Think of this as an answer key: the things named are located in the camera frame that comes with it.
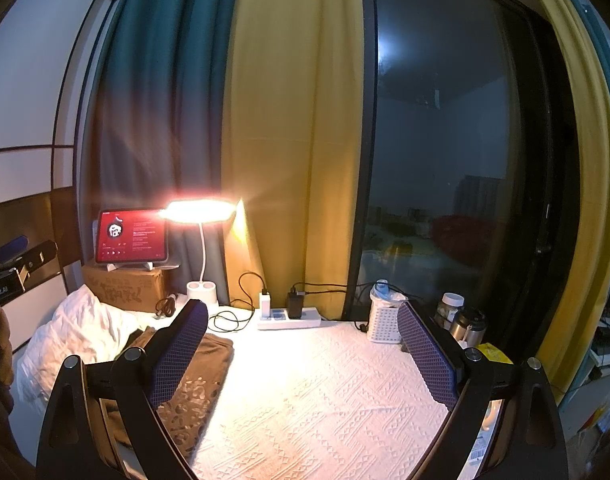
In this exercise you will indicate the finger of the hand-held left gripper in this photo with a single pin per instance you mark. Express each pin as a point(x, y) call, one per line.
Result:
point(10, 247)
point(37, 257)

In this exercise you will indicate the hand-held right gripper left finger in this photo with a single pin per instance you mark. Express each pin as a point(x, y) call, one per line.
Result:
point(180, 355)

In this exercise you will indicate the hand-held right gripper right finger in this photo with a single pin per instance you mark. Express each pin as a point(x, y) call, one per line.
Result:
point(430, 355)

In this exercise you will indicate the brown t-shirt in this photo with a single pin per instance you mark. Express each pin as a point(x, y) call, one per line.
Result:
point(205, 385)

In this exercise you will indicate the steel thermos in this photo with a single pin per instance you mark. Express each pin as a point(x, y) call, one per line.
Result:
point(469, 325)

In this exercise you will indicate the white plastic basket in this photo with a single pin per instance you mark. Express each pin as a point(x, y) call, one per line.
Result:
point(385, 327)

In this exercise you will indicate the clear jar with white lid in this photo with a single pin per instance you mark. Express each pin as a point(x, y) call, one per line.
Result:
point(450, 305)

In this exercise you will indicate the yellow packet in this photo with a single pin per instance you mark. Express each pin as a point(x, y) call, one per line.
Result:
point(495, 352)

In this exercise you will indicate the white desk lamp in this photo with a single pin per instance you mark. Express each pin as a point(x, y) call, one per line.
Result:
point(201, 291)

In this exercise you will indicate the white plastic bag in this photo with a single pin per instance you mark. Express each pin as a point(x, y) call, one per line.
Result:
point(385, 295)

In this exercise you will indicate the white crumpled duvet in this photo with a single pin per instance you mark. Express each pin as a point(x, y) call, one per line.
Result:
point(75, 330)

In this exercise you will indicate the cardboard box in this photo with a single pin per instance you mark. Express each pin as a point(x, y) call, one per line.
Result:
point(125, 287)

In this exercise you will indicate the tablet with red screen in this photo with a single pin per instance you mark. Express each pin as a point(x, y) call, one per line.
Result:
point(130, 235)

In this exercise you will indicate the white charger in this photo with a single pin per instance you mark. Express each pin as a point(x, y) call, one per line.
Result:
point(264, 302)

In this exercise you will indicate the white power strip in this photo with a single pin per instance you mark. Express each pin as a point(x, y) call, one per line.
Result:
point(312, 318)

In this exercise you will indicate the black charger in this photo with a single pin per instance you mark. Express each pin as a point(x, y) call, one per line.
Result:
point(295, 304)

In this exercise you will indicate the white shelf unit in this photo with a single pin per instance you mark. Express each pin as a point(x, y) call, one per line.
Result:
point(607, 350)

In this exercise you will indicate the teal curtain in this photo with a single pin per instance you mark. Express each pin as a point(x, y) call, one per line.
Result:
point(160, 85)

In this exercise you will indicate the dark glass window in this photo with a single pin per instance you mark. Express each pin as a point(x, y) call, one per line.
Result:
point(435, 135)

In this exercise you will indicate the yellow curtain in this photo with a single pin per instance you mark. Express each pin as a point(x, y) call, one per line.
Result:
point(295, 110)
point(585, 185)

